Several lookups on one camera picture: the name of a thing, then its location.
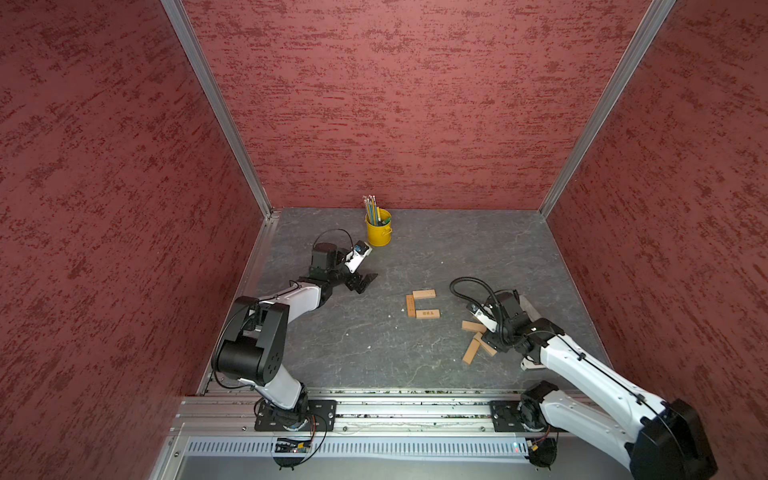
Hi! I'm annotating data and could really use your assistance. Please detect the engraved wooden block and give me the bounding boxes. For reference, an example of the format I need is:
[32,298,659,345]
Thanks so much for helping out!
[415,309,440,319]

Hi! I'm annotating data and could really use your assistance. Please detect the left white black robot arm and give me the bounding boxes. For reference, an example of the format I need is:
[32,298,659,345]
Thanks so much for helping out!
[211,241,376,422]

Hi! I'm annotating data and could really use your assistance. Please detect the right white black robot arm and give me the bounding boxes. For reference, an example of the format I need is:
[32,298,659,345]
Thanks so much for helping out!
[469,291,718,479]

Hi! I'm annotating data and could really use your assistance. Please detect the small white plastic clip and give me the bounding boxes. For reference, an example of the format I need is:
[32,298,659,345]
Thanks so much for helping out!
[520,358,543,371]

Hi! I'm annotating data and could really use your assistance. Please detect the yellow metal pencil bucket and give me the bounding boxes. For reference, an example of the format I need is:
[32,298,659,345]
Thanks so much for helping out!
[365,208,392,247]

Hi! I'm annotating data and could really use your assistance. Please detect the bundle of coloured pencils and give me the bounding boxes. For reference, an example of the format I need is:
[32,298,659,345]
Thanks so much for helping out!
[363,195,381,226]

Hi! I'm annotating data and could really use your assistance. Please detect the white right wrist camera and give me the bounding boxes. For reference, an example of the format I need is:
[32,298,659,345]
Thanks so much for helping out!
[467,303,498,332]

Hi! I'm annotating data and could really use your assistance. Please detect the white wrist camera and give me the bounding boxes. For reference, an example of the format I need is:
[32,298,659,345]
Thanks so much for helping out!
[467,303,498,332]
[344,240,372,274]

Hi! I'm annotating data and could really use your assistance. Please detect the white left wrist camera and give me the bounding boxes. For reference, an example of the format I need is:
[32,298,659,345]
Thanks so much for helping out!
[344,240,372,274]

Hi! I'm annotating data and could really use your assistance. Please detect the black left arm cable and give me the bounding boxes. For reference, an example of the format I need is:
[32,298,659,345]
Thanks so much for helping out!
[311,227,355,250]

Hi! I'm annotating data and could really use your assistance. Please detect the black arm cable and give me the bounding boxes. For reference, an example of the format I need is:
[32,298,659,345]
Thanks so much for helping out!
[311,227,355,250]
[449,275,511,337]

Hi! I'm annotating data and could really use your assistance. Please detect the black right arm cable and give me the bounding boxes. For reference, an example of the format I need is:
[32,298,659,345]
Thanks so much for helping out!
[449,275,511,337]

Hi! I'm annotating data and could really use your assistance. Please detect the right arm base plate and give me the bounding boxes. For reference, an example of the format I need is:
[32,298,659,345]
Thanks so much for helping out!
[489,399,566,437]

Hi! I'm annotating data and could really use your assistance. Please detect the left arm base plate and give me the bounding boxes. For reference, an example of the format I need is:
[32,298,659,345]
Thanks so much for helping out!
[254,399,338,433]

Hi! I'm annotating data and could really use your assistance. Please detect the aluminium front rail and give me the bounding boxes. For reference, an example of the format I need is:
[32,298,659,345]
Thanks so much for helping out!
[170,392,658,439]

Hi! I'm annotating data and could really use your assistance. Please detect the white perforated cable duct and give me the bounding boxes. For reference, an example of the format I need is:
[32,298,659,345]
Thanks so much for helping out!
[184,436,528,463]

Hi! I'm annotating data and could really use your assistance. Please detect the left aluminium frame post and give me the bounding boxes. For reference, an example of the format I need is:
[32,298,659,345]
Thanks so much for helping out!
[161,0,273,219]

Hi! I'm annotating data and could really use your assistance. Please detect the aluminium frame post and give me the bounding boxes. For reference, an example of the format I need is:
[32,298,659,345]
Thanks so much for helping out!
[161,0,273,219]
[539,0,676,218]

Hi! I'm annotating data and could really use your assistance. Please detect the right aluminium frame post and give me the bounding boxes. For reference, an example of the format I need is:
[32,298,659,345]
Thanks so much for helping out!
[539,0,676,218]

